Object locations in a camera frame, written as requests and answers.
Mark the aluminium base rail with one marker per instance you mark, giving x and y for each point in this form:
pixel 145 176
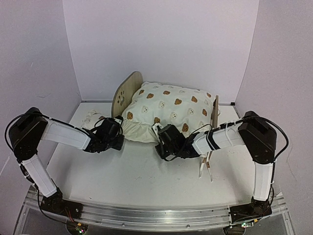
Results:
pixel 149 220

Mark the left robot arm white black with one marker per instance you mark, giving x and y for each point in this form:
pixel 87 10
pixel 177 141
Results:
pixel 33 137

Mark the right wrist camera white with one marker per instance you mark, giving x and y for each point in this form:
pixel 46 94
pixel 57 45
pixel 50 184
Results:
pixel 156 128

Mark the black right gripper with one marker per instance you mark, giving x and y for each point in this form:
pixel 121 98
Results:
pixel 162 154

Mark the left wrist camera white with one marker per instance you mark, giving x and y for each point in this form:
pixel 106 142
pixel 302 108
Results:
pixel 119 119

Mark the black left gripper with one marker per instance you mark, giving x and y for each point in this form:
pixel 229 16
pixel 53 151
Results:
pixel 118 146

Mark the small circuit board with leds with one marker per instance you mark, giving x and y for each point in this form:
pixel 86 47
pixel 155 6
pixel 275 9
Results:
pixel 76 228

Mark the small bear print pillow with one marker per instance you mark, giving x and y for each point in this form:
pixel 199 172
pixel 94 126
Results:
pixel 91 118

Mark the wooden pet bed frame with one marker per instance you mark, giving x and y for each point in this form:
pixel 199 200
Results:
pixel 126 98

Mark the bear print cushion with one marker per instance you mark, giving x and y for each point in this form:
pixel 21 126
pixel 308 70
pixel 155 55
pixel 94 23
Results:
pixel 171 115

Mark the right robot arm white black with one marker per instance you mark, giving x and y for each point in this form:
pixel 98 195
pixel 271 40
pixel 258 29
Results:
pixel 264 140

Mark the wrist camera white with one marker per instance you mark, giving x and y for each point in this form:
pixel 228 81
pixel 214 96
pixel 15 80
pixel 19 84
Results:
pixel 119 119
pixel 156 128

